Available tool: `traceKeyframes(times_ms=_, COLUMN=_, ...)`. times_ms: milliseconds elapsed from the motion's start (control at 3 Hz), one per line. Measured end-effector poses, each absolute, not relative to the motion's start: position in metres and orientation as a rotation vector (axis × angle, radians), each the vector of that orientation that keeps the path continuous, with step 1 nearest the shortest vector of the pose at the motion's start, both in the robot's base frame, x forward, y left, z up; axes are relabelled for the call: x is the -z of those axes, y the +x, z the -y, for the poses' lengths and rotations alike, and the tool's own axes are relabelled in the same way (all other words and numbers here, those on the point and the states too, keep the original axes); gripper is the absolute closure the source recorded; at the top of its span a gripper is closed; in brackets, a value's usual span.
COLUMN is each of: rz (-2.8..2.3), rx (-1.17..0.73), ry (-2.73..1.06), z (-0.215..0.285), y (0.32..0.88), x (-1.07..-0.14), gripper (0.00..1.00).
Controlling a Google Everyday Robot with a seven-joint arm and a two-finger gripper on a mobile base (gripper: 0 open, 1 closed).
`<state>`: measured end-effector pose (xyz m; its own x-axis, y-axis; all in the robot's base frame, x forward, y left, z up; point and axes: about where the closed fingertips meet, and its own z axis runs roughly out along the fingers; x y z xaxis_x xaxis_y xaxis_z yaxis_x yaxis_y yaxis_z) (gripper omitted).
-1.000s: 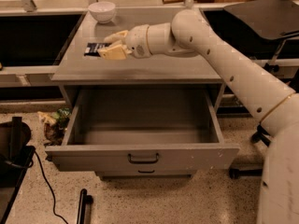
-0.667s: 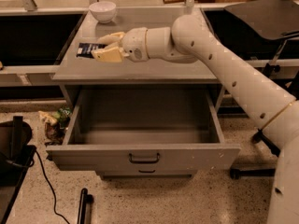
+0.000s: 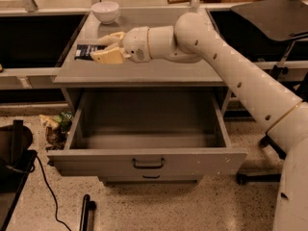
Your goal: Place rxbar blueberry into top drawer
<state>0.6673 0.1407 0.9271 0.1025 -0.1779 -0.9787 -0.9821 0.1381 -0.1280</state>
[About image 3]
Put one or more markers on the black office chair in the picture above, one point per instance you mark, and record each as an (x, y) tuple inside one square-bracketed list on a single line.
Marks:
[(277, 26)]

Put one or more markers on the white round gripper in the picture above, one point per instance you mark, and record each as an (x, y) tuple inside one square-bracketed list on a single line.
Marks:
[(136, 43)]

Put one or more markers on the pile of snack bags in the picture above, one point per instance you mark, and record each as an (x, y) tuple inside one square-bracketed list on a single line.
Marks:
[(56, 129)]

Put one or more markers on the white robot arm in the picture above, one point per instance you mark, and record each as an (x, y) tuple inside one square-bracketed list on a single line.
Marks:
[(282, 113)]

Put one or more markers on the black stand foot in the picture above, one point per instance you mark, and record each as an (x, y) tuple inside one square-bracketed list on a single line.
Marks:
[(87, 214)]

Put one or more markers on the grey drawer cabinet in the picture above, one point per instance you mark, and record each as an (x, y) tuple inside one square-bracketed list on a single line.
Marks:
[(78, 76)]

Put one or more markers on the open grey top drawer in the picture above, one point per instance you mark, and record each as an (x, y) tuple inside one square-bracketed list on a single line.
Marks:
[(112, 127)]

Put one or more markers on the white ceramic bowl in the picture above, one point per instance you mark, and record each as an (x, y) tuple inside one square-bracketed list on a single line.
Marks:
[(106, 12)]

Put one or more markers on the wooden stick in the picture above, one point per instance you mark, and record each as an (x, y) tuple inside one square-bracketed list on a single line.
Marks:
[(177, 1)]

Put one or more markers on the black lower drawer handle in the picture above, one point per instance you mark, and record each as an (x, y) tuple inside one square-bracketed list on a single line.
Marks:
[(151, 177)]

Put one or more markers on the black drawer handle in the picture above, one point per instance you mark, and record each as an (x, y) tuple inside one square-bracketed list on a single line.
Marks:
[(151, 177), (148, 165)]

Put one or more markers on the black top drawer handle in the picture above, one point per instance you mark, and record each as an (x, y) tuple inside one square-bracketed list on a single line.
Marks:
[(148, 165)]

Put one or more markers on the black equipment at left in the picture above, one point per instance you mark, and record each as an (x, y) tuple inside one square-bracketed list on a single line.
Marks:
[(16, 163)]

